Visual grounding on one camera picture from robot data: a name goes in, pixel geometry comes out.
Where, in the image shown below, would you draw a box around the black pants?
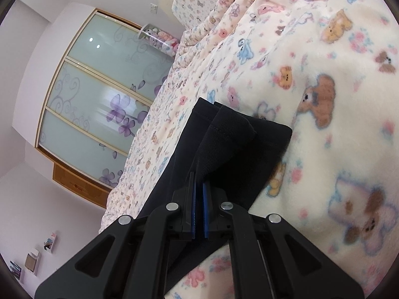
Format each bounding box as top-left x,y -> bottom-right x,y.
139,99 -> 292,217

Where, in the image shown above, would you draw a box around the wooden door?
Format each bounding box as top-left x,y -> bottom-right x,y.
53,164 -> 109,208

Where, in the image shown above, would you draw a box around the floral glass sliding wardrobe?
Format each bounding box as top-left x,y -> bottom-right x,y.
36,11 -> 174,190

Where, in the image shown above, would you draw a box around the cartoon bear fleece blanket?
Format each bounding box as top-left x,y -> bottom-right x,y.
101,0 -> 398,296

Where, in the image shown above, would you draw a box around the plush toy tube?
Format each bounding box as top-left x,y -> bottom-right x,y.
139,24 -> 180,57

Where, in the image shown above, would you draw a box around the lower white wall shelf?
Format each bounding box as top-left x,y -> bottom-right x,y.
43,232 -> 57,253

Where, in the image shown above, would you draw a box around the wall light switch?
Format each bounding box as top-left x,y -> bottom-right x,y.
150,3 -> 158,14

